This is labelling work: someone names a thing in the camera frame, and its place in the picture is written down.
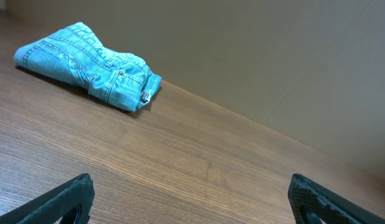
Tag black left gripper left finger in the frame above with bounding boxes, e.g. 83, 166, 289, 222
0, 173, 95, 224

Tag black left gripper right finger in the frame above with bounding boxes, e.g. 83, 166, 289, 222
288, 174, 385, 224

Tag folded light blue jeans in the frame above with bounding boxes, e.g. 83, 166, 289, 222
14, 22, 161, 112

